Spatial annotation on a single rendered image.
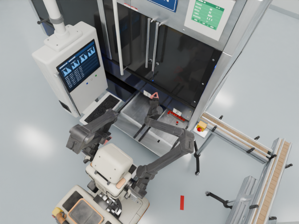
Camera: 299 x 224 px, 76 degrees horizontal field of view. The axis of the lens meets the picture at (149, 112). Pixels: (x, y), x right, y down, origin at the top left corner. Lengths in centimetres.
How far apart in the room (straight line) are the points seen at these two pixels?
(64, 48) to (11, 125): 201
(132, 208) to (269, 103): 270
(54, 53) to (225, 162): 238
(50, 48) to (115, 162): 93
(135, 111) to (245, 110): 204
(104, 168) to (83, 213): 52
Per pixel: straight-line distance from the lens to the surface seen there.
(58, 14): 151
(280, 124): 359
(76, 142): 105
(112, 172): 121
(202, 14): 113
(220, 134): 194
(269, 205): 188
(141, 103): 197
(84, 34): 166
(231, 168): 288
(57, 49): 154
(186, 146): 106
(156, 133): 181
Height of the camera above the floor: 251
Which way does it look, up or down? 58 degrees down
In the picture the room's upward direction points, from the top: 6 degrees clockwise
